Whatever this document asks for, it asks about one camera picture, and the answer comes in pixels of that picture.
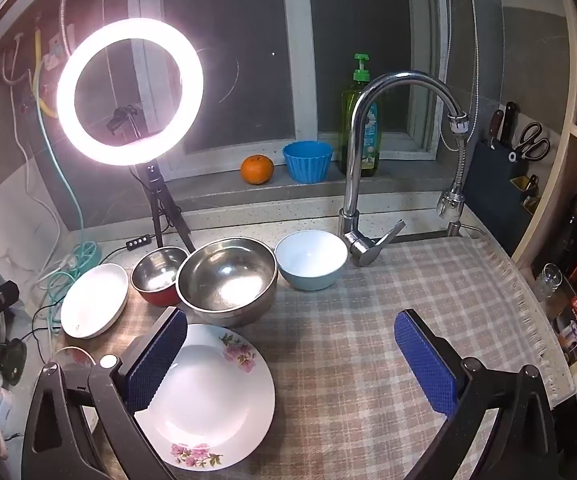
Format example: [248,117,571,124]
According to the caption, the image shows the chrome flexible sprayer hose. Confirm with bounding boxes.
[436,110,471,219]

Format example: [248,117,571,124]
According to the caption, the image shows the white window frame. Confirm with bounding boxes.
[128,0,449,181]

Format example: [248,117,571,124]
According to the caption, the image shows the teal cable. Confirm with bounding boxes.
[33,60,103,326]

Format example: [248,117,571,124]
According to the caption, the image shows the plain white plate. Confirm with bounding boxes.
[60,262,130,339]

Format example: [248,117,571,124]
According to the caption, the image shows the black tripod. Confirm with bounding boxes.
[131,160,196,253]

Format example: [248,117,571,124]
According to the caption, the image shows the small steel bowl red outside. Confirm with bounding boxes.
[130,246,189,307]

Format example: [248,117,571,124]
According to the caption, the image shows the green dish soap bottle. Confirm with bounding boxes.
[339,53,382,177]

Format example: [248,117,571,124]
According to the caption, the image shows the floral white plate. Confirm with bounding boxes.
[133,323,276,472]

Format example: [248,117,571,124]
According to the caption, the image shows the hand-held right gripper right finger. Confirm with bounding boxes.
[393,309,559,480]

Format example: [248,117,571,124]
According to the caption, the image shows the light blue bowl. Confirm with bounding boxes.
[274,229,348,291]

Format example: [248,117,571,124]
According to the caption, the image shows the round ring light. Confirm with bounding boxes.
[56,17,204,166]

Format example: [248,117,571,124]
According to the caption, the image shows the drinking glass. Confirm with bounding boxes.
[533,262,564,303]

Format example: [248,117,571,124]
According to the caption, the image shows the brown handled knife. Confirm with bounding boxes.
[489,109,505,151]

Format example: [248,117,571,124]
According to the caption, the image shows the black scissors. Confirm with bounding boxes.
[509,121,551,162]

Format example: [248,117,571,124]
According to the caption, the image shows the orange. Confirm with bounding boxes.
[241,155,274,186]

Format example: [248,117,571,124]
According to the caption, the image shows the black handled knife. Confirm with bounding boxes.
[499,101,519,148]

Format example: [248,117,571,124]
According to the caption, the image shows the white plate red print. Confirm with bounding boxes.
[48,345,96,367]

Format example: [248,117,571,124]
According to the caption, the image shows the wooden shelf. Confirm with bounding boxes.
[511,0,577,406]

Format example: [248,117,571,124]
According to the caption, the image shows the plaid cloth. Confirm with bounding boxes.
[53,236,577,480]

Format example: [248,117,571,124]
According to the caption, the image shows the black cable with switch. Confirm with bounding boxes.
[18,234,152,361]

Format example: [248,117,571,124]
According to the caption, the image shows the dark bottle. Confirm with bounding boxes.
[543,194,577,281]

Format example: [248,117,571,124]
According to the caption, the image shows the blue fluted cup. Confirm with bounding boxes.
[282,140,333,184]

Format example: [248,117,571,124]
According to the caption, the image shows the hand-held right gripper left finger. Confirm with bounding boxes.
[21,306,189,480]

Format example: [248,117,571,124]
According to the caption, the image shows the large steel bowl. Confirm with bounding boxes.
[176,237,278,327]

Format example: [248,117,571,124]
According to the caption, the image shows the chrome faucet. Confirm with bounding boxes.
[339,71,464,267]

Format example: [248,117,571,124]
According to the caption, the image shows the black round device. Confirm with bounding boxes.
[0,337,27,386]

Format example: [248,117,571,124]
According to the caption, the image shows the dark knife holder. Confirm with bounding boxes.
[466,140,539,256]

